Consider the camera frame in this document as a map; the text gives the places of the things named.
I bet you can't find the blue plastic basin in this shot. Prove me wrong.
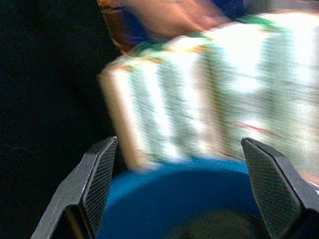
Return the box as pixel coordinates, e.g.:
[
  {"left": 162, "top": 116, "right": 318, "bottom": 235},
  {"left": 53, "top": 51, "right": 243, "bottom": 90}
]
[{"left": 96, "top": 158, "right": 269, "bottom": 239}]

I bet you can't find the white washing machine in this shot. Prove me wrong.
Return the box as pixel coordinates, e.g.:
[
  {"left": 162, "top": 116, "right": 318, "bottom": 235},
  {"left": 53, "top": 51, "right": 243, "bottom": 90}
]
[{"left": 99, "top": 11, "right": 319, "bottom": 185}]

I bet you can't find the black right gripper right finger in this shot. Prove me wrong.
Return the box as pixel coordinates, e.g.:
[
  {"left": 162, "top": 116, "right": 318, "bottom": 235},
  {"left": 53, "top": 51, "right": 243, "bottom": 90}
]
[{"left": 240, "top": 137, "right": 319, "bottom": 239}]

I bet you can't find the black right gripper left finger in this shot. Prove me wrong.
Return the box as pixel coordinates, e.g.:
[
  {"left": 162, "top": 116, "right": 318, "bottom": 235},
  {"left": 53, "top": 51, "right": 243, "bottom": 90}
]
[{"left": 30, "top": 136, "right": 118, "bottom": 239}]

